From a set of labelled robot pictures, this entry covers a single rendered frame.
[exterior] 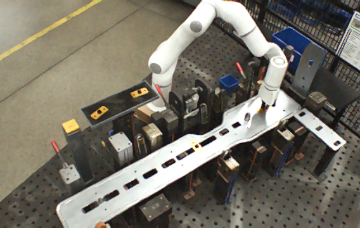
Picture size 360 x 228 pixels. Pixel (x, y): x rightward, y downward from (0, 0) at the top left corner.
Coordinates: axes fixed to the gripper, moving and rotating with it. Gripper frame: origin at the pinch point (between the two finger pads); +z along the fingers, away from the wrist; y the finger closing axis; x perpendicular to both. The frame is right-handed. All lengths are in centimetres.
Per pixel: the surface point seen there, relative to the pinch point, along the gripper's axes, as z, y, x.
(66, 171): -3, -18, -106
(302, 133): 5.0, 22.9, 6.7
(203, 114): -1.5, -12.5, -33.0
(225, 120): 2.7, -5.3, -23.5
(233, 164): -1.4, 19.9, -40.4
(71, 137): -9, -30, -97
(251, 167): 20.6, 17.7, -21.4
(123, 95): -13, -37, -66
